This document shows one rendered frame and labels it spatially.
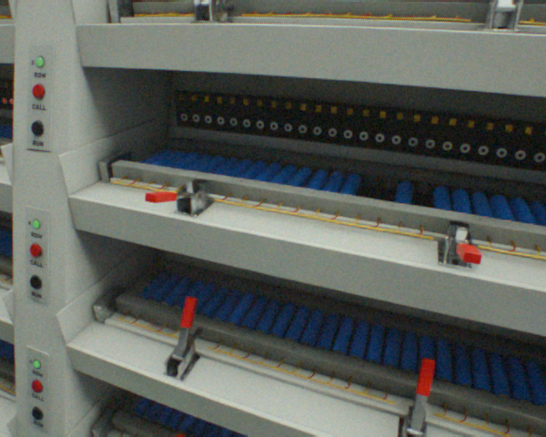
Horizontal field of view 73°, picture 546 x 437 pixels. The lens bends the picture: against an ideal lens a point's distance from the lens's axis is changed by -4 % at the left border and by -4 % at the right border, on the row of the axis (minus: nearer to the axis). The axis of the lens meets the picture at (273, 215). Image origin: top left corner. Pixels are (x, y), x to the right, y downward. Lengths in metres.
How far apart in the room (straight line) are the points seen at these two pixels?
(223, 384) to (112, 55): 0.39
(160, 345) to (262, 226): 0.23
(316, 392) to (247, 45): 0.38
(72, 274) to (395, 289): 0.39
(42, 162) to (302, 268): 0.34
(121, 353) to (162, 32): 0.38
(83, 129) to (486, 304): 0.47
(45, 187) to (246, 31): 0.31
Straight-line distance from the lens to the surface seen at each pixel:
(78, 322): 0.58
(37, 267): 0.57
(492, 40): 0.36
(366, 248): 0.37
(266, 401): 0.47
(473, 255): 0.30
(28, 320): 0.61
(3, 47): 0.61
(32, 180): 0.55
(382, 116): 0.51
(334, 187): 0.44
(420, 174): 0.50
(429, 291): 0.37
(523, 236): 0.41
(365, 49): 0.36
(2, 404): 0.81
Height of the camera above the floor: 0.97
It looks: 10 degrees down
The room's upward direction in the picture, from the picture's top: 7 degrees clockwise
